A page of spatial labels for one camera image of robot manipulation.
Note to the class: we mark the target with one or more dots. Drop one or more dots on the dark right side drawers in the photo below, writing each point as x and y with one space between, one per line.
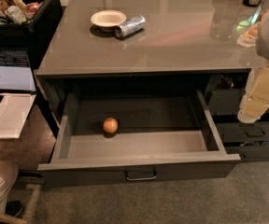
223 95

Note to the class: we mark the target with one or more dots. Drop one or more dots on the orange fruit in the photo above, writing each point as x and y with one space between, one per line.
110 125

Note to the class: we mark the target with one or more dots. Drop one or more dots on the black shoe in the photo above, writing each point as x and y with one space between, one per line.
14 208

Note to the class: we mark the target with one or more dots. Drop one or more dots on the silver drawer handle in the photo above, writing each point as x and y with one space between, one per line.
133 176

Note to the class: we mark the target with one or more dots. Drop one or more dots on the wooden chair leg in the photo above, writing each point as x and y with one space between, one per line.
11 220

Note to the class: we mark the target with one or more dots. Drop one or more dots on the clear jar of snacks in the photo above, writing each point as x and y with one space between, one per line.
248 38

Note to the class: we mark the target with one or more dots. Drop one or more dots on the crushed silver blue can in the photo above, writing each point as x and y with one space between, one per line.
130 27

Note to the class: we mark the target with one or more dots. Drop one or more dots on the white paper bowl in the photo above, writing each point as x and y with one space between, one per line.
108 20

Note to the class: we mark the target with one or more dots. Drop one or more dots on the white paper sheet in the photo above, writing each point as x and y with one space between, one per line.
14 110

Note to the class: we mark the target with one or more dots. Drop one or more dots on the black bin of snacks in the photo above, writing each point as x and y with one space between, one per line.
28 24

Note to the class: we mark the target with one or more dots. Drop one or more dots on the open grey top drawer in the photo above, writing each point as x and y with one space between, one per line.
173 135

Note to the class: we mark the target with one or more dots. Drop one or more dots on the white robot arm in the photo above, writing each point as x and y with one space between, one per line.
262 40

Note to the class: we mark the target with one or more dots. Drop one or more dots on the grey counter cabinet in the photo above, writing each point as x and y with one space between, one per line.
180 35

